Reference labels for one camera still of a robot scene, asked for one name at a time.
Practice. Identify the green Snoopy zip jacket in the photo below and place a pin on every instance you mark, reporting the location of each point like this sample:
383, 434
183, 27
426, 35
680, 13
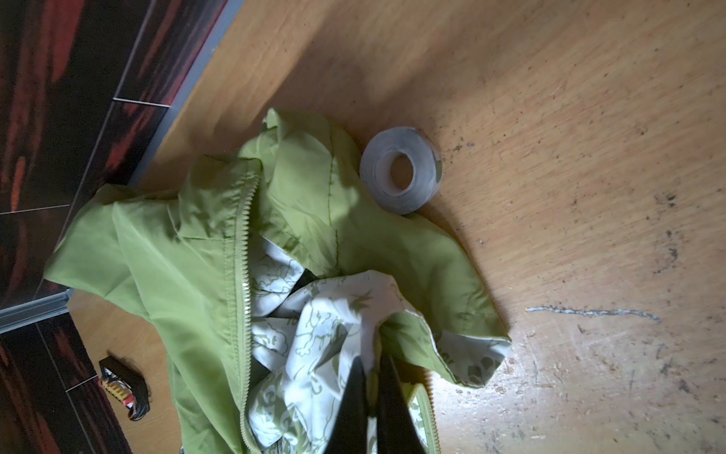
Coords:
267, 273

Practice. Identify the white sticker tape roll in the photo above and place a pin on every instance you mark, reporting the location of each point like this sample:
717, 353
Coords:
401, 169

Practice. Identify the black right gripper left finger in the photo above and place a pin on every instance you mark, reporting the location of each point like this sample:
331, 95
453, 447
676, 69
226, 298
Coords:
350, 433

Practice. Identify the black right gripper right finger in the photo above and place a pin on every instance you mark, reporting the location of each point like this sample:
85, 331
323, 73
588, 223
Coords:
396, 433

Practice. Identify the black battery pack with wires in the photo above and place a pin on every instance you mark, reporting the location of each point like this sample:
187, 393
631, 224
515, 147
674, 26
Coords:
126, 385

